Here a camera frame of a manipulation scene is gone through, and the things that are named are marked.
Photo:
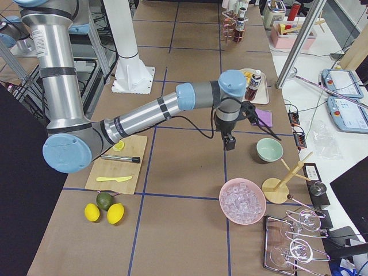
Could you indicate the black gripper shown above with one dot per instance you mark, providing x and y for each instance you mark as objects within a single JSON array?
[{"x": 225, "y": 129}]

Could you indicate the tea bottle white cap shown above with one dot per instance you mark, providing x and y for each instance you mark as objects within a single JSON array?
[{"x": 253, "y": 85}]

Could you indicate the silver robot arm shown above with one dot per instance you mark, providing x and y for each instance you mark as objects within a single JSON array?
[{"x": 73, "y": 140}]

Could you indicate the cream serving tray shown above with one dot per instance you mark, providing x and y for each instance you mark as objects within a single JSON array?
[{"x": 262, "y": 96}]

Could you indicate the wine glass rack tray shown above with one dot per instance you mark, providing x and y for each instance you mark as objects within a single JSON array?
[{"x": 273, "y": 237}]

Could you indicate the purple folded cloth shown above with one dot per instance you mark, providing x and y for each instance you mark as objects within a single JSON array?
[{"x": 265, "y": 117}]

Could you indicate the mint green bowl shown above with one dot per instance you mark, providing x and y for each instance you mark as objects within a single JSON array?
[{"x": 269, "y": 150}]

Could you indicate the glazed twisted donut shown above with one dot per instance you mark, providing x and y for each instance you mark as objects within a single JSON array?
[{"x": 248, "y": 75}]

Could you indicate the cream plate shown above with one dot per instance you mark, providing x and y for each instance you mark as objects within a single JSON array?
[{"x": 263, "y": 77}]

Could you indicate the pink bowl of ice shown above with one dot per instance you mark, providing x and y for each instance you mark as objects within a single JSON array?
[{"x": 242, "y": 201}]

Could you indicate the wooden mug tree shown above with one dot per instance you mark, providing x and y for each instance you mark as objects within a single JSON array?
[{"x": 275, "y": 190}]

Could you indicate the bamboo cutting board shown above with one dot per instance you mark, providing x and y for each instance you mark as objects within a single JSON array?
[{"x": 134, "y": 147}]

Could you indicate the black steel muddler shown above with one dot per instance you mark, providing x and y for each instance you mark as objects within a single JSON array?
[{"x": 134, "y": 159}]

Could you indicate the clear plastic bag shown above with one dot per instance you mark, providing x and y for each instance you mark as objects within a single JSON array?
[{"x": 325, "y": 144}]

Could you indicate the lemon half slice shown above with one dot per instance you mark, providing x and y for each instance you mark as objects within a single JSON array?
[{"x": 119, "y": 146}]

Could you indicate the pink storage box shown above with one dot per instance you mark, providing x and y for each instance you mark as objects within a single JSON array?
[{"x": 286, "y": 41}]

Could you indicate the wooden stand in box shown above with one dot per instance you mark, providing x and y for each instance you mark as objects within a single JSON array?
[{"x": 284, "y": 29}]

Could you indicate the black scale with cup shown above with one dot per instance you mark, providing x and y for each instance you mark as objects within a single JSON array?
[{"x": 317, "y": 189}]

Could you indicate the yellow plastic knife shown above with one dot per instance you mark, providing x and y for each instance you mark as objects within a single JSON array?
[{"x": 117, "y": 179}]

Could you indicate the upper wine glass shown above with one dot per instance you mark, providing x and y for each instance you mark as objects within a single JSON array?
[{"x": 301, "y": 224}]

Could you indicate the near teach pendant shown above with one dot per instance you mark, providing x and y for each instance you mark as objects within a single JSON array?
[{"x": 347, "y": 115}]

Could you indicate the teach pendant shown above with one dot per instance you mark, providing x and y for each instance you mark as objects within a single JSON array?
[
  {"x": 347, "y": 115},
  {"x": 342, "y": 82}
]

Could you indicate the far teach pendant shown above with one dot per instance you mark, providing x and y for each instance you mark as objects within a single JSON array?
[{"x": 342, "y": 82}]

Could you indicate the silver toaster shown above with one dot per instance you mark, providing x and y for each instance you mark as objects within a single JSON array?
[{"x": 273, "y": 11}]

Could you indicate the right yellow lemon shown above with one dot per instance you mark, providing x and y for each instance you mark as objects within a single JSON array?
[{"x": 115, "y": 213}]

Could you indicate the yellow lemon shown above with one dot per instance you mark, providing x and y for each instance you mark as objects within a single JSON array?
[
  {"x": 115, "y": 213},
  {"x": 91, "y": 212}
]

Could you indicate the red thermos bottle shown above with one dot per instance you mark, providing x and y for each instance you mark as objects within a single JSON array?
[{"x": 295, "y": 9}]

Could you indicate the green lime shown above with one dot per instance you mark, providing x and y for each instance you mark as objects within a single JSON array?
[{"x": 104, "y": 200}]

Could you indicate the lower wine glass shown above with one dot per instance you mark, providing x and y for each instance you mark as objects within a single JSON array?
[{"x": 286, "y": 255}]

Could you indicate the left yellow lemon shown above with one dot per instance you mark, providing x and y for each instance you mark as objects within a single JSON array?
[{"x": 91, "y": 212}]

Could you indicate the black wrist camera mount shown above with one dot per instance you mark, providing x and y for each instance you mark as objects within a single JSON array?
[{"x": 247, "y": 111}]

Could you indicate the copper wire bottle rack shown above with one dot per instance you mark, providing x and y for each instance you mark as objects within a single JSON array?
[{"x": 229, "y": 23}]

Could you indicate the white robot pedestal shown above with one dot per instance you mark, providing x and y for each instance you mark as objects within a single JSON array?
[{"x": 131, "y": 75}]

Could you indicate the aluminium frame post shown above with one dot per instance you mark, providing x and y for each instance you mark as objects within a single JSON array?
[{"x": 310, "y": 19}]

